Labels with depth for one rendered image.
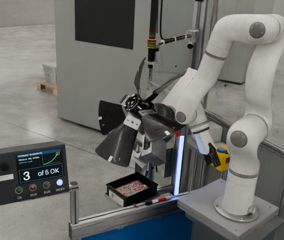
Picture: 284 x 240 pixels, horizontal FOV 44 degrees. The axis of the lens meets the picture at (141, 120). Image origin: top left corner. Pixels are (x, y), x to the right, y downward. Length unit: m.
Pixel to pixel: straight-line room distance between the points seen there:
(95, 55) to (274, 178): 2.84
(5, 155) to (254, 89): 0.93
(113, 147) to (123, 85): 2.33
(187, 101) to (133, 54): 2.72
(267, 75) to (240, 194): 0.48
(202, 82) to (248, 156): 0.34
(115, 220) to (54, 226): 1.41
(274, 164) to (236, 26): 1.13
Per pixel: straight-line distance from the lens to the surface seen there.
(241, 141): 1.33
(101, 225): 1.66
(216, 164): 1.52
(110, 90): 4.38
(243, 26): 1.29
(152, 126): 1.81
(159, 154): 1.96
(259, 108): 1.43
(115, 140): 1.97
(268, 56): 1.36
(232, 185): 1.49
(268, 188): 2.34
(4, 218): 3.20
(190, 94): 1.41
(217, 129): 2.45
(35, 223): 3.09
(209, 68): 1.42
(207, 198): 1.63
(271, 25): 1.26
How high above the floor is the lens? 1.83
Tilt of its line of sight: 20 degrees down
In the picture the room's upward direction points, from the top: 3 degrees clockwise
